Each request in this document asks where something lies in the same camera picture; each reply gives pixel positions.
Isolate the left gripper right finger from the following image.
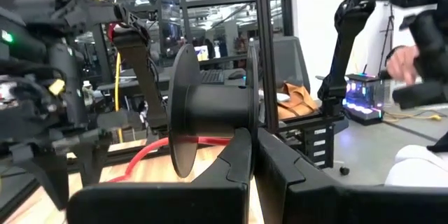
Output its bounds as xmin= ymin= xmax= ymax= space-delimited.
xmin=254 ymin=127 xmax=448 ymax=224

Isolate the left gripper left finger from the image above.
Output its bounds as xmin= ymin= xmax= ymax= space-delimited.
xmin=66 ymin=127 xmax=253 ymax=224

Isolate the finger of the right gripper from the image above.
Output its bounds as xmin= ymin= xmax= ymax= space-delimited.
xmin=74 ymin=134 xmax=113 ymax=188
xmin=10 ymin=142 xmax=70 ymax=211

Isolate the thin red cord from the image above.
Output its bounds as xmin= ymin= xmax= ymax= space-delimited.
xmin=106 ymin=135 xmax=232 ymax=183

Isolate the black plastic cord spool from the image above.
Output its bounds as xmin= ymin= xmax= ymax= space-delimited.
xmin=167 ymin=43 xmax=260 ymax=180

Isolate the clear plastic bottle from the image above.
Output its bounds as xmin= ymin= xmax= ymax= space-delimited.
xmin=81 ymin=80 xmax=96 ymax=108

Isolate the person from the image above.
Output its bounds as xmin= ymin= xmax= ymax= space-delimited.
xmin=384 ymin=135 xmax=448 ymax=188

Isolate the brown bag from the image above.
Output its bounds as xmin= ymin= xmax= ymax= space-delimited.
xmin=276 ymin=82 xmax=319 ymax=120

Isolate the computer case with coloured lights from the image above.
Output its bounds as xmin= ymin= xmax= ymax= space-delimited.
xmin=343 ymin=72 xmax=385 ymax=127

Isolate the black keyboard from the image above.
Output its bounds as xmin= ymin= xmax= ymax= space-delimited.
xmin=199 ymin=69 xmax=226 ymax=85

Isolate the grey office chair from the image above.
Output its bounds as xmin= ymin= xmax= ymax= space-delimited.
xmin=250 ymin=36 xmax=312 ymax=94

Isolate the black computer mouse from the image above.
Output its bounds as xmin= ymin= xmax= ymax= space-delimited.
xmin=227 ymin=69 xmax=247 ymax=81

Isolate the computer monitor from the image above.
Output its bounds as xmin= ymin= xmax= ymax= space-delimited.
xmin=193 ymin=44 xmax=211 ymax=62

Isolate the person's hand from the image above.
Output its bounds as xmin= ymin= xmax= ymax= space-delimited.
xmin=385 ymin=44 xmax=421 ymax=86

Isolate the black tripod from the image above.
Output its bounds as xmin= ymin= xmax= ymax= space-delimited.
xmin=379 ymin=3 xmax=397 ymax=75

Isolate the yellow extension cable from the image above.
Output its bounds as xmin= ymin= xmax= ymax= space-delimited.
xmin=68 ymin=0 xmax=124 ymax=144

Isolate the thin yellow floor cable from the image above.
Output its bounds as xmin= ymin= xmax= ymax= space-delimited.
xmin=382 ymin=108 xmax=443 ymax=123

